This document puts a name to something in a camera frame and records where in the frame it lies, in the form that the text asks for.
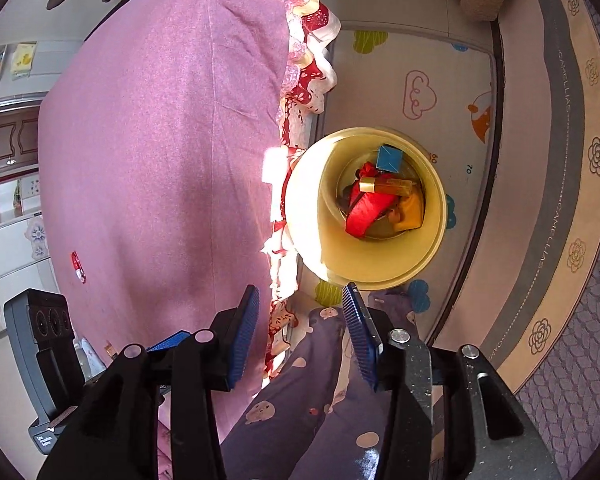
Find small amber jar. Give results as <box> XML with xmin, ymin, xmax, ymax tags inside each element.
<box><xmin>358</xmin><ymin>176</ymin><xmax>414</xmax><ymax>197</ymax></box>

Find brown wooden cabinet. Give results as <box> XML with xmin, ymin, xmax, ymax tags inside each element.
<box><xmin>0</xmin><ymin>100</ymin><xmax>42</xmax><ymax>176</ymax></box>

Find purple printed pajama pants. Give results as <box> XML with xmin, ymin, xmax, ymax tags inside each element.
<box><xmin>220</xmin><ymin>290</ymin><xmax>433</xmax><ymax>480</ymax></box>

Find cartoon printed play mat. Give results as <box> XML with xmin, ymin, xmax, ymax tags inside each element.
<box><xmin>275</xmin><ymin>30</ymin><xmax>503</xmax><ymax>351</ymax></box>

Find white floral cabinet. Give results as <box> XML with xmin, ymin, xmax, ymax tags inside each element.
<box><xmin>0</xmin><ymin>175</ymin><xmax>61</xmax><ymax>346</ymax></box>

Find red fabric strap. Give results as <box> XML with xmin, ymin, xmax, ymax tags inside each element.
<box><xmin>344</xmin><ymin>161</ymin><xmax>397</xmax><ymax>239</ymax></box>

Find mustard yellow drawstring bag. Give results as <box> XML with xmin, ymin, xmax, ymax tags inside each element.
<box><xmin>389</xmin><ymin>191</ymin><xmax>426</xmax><ymax>232</ymax></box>

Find yellow plastic bucket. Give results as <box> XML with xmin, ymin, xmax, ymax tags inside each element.
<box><xmin>284</xmin><ymin>128</ymin><xmax>448</xmax><ymax>291</ymax></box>

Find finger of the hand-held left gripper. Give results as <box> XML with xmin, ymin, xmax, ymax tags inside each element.
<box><xmin>146</xmin><ymin>330</ymin><xmax>192</xmax><ymax>357</ymax></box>

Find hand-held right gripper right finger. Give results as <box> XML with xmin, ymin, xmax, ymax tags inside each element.
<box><xmin>342</xmin><ymin>282</ymin><xmax>563</xmax><ymax>480</ymax></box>

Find blue cube block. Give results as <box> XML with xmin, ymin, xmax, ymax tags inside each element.
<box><xmin>376</xmin><ymin>144</ymin><xmax>407</xmax><ymax>174</ymax></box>

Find pink blanket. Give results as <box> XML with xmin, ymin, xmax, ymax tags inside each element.
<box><xmin>37</xmin><ymin>0</ymin><xmax>291</xmax><ymax>480</ymax></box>

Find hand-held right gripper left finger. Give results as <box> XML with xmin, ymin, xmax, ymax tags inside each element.
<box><xmin>37</xmin><ymin>285</ymin><xmax>260</xmax><ymax>480</ymax></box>

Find grey beige patterned rug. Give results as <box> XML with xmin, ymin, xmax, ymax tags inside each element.
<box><xmin>422</xmin><ymin>0</ymin><xmax>600</xmax><ymax>480</ymax></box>

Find red white floral bed sheet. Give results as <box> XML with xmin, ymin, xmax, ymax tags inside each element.
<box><xmin>262</xmin><ymin>0</ymin><xmax>342</xmax><ymax>381</ymax></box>

